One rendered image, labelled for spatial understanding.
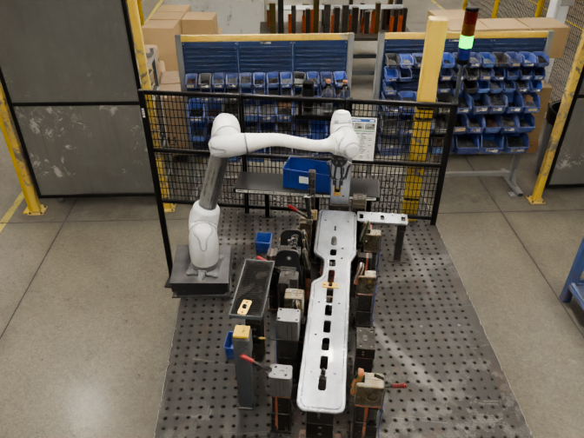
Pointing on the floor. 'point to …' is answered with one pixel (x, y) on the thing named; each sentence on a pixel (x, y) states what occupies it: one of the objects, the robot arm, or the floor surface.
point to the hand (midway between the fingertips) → (337, 184)
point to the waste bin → (547, 132)
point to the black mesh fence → (287, 149)
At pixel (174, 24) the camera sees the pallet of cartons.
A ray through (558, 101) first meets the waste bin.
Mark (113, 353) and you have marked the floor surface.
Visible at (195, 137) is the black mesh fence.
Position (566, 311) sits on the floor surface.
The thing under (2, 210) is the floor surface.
